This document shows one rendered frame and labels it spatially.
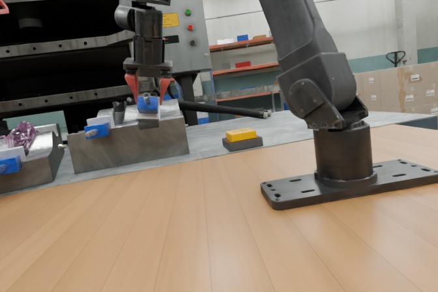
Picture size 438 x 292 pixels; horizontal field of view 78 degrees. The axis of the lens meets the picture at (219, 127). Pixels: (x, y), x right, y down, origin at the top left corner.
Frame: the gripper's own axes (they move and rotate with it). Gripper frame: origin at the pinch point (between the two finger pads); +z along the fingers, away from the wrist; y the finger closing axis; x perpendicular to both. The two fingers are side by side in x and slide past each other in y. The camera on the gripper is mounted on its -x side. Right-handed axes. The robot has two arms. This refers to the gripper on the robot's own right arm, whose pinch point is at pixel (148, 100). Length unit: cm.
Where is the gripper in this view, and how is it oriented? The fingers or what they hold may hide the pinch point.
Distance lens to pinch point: 66.3
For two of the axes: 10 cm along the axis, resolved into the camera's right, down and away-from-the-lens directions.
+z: -1.0, 9.0, 4.1
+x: 1.6, 4.2, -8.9
